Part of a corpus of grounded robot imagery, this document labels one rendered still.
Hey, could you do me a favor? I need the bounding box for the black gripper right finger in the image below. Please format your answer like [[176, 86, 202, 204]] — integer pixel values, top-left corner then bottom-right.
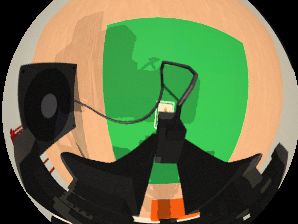
[[177, 139, 263, 216]]

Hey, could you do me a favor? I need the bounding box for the black fan cable with plug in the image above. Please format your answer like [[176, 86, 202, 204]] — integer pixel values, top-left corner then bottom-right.
[[69, 60, 198, 164]]

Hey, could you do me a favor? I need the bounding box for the black cooling fan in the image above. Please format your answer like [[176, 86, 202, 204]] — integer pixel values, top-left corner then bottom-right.
[[17, 61, 77, 156]]

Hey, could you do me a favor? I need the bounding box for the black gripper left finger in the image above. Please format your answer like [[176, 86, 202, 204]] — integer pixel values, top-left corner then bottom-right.
[[60, 133, 157, 217]]

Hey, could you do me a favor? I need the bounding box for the green flat board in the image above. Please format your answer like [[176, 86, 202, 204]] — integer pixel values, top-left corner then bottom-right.
[[102, 18, 249, 163]]

